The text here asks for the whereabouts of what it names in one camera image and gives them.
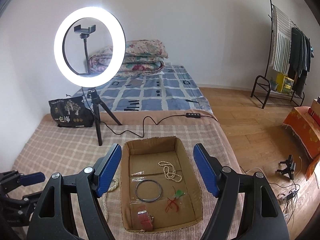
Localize yellow box on rack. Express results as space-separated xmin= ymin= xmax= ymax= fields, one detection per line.
xmin=276 ymin=73 xmax=294 ymax=94

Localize black device on floor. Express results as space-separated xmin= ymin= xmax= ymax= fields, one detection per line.
xmin=276 ymin=154 xmax=296 ymax=180

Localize white ring light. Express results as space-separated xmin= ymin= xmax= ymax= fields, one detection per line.
xmin=53 ymin=7 xmax=126 ymax=88

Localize black snack bag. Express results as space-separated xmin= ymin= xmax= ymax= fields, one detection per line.
xmin=48 ymin=96 xmax=94 ymax=128

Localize black phone holder clip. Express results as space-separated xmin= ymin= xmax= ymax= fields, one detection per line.
xmin=74 ymin=25 xmax=96 ymax=75

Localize green jade pendant red cord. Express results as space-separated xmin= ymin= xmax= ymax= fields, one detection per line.
xmin=164 ymin=186 xmax=187 ymax=214

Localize brown cardboard box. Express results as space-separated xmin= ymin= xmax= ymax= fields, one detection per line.
xmin=120 ymin=137 xmax=203 ymax=233

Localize twisted multi-strand pearl necklace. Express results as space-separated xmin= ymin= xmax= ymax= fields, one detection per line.
xmin=101 ymin=177 xmax=120 ymax=222

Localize black power cable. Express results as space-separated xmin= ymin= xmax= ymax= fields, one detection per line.
xmin=81 ymin=87 xmax=207 ymax=137

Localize dark hanging clothes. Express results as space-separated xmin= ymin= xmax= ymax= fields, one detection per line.
xmin=287 ymin=28 xmax=311 ymax=96

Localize blue checked bed sheet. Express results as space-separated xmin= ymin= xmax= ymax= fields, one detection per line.
xmin=96 ymin=65 xmax=213 ymax=113

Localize folded floral quilts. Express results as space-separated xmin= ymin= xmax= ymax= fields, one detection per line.
xmin=88 ymin=40 xmax=168 ymax=76

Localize blue bangle bracelet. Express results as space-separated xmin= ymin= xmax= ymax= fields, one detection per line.
xmin=134 ymin=179 xmax=163 ymax=202

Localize black tripod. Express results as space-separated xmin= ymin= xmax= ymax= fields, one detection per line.
xmin=87 ymin=88 xmax=122 ymax=146

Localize striped hanging towel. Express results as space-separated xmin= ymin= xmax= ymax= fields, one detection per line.
xmin=269 ymin=6 xmax=292 ymax=75

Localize thin pearl strand necklace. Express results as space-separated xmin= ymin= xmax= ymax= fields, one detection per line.
xmin=158 ymin=160 xmax=183 ymax=183

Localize black clothes rack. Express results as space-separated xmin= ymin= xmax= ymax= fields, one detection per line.
xmin=251 ymin=0 xmax=314 ymax=109

